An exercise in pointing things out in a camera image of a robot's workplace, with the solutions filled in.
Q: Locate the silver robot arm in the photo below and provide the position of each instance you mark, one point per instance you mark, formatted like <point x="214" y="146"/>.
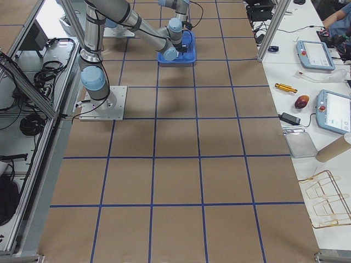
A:
<point x="109" y="14"/>
<point x="179" y="6"/>

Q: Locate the upper teach pendant tablet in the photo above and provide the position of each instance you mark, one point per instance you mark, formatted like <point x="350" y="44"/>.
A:
<point x="314" y="55"/>

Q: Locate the black power adapter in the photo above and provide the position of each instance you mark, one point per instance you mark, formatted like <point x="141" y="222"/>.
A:
<point x="290" y="119"/>

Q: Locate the aluminium frame post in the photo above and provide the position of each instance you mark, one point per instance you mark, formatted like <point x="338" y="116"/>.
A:
<point x="272" y="29"/>

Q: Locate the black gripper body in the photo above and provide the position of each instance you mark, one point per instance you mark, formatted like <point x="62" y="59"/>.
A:
<point x="181" y="49"/>

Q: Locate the teach pendant tablet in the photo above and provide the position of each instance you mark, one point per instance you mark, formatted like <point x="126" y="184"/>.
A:
<point x="314" y="55"/>
<point x="333" y="111"/>

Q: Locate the lower teach pendant tablet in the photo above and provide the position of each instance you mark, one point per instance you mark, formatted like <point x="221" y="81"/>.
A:
<point x="333" y="111"/>

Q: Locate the gold wire rack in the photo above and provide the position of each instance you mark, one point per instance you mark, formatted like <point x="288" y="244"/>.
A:
<point x="327" y="205"/>

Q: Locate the person in blue shirt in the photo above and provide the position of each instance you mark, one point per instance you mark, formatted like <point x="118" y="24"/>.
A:
<point x="338" y="23"/>

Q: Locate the red mango fruit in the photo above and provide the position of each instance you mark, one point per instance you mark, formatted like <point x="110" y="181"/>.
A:
<point x="301" y="102"/>

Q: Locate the blue plastic tray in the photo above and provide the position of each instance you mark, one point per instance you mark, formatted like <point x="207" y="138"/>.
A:
<point x="183" y="59"/>

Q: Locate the small blue black device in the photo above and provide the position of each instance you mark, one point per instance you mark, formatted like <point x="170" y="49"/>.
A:
<point x="273" y="49"/>

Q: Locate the brass cylinder tool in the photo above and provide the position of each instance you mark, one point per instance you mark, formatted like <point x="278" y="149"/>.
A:
<point x="285" y="88"/>

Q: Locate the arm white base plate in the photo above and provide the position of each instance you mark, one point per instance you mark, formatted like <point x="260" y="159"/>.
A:
<point x="118" y="32"/>
<point x="111" y="109"/>

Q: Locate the cardboard tube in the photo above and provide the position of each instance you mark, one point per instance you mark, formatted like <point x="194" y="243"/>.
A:
<point x="332" y="150"/>

